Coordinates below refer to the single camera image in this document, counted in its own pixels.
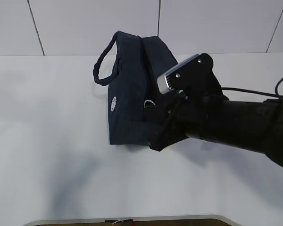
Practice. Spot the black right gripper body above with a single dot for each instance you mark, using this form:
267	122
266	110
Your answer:
179	119

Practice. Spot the dark navy lunch bag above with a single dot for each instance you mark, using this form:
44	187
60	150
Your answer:
133	84

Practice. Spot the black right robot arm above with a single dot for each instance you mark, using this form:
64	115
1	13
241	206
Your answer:
201	110

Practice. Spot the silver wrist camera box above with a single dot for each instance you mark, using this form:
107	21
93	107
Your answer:
191	73

